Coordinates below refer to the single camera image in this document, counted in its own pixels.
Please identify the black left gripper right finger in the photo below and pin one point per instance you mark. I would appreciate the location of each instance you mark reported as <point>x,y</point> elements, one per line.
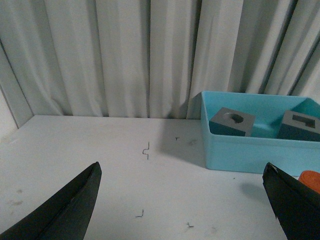
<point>295,205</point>

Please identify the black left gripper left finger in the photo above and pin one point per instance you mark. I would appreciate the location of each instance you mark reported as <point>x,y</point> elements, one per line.
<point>64,216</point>

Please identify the gray cube with rectangular slot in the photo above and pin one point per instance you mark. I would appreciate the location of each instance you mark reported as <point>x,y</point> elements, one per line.
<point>299,126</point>

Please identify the gray cube with round hole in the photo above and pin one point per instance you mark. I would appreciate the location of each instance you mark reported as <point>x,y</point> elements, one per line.
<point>230,122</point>

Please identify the blue plastic box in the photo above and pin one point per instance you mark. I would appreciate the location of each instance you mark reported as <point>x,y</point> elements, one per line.
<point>250,154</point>

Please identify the white pleated curtain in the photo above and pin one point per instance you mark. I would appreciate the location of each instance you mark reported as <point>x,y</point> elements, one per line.
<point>152,58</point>

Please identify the orange cylinder part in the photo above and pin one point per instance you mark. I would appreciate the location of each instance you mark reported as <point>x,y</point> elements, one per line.
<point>311,179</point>

